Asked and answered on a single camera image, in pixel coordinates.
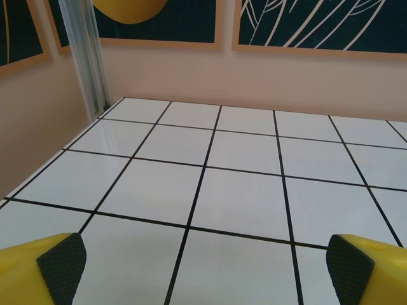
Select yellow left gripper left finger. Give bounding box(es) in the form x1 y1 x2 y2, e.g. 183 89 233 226
0 232 87 305

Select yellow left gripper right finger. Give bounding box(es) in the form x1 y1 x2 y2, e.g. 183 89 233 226
326 234 407 305

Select dark panel large pale disc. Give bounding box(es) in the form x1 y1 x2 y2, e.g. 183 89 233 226
0 0 51 77

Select dark panel orange disc leaves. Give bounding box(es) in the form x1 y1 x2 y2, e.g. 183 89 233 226
231 0 407 62

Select dark panel small orange oval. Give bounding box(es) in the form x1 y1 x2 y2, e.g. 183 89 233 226
47 0 223 55

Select aluminium corner post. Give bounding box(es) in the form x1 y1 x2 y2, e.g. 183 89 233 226
62 0 111 123

